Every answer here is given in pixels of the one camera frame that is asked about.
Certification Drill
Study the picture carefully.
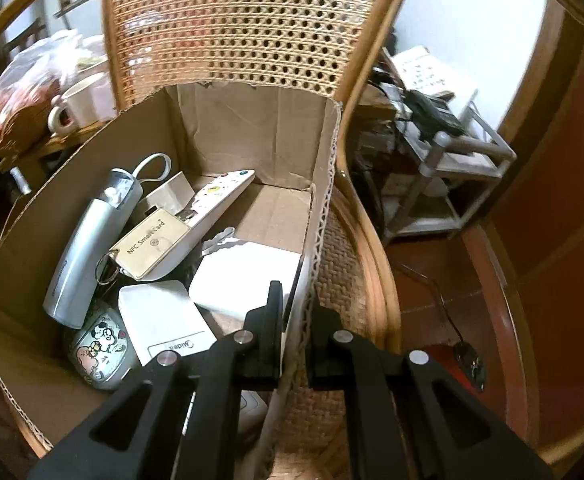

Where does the cartoon cheers tin case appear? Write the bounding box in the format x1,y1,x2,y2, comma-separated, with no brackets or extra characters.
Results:
65,300,139,391

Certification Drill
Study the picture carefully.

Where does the white air conditioner remote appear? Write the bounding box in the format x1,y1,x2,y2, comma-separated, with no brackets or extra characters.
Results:
118,281,217,365

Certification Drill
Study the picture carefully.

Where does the white rectangular power bank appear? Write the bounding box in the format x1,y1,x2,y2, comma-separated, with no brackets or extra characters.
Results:
189,237,301,321

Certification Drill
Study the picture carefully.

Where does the beige NFC smart card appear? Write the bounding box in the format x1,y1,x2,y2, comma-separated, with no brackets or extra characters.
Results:
108,209,190,281

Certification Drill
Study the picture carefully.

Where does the key bunch with black fob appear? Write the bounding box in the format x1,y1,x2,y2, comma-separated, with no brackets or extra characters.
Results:
201,226,243,257

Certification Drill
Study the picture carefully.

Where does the light blue bottle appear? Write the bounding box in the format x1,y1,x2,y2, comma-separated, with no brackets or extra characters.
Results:
43,153,171,330

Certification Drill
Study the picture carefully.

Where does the long white remote control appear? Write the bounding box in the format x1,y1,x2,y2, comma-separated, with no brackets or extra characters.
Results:
136,169,255,282

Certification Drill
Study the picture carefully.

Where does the brown cardboard box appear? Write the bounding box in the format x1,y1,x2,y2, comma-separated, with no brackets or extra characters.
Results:
0,82,341,479

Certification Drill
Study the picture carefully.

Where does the grey metal shelf rack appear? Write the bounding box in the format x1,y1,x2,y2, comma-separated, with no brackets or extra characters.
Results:
351,91,516,244

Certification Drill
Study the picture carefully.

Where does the black desk telephone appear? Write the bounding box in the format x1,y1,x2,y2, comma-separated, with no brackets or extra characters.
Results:
403,90,466,142

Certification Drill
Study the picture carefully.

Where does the wooden side table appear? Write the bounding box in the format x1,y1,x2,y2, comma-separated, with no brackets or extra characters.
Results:
0,122,107,193

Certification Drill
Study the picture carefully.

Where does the wicker basket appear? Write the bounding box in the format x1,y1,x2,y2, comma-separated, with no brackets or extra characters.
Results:
0,102,52,173

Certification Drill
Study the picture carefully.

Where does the white mug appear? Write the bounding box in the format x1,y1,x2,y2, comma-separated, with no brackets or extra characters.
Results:
48,73,117,138

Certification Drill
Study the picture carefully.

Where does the white paper note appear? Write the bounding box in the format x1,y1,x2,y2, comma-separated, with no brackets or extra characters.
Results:
391,46,454,98

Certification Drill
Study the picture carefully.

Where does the clear plastic bag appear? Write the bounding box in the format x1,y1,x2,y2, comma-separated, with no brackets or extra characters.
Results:
0,29,107,125

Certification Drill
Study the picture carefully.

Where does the rattan chair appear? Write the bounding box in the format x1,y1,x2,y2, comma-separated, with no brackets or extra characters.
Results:
0,0,403,455

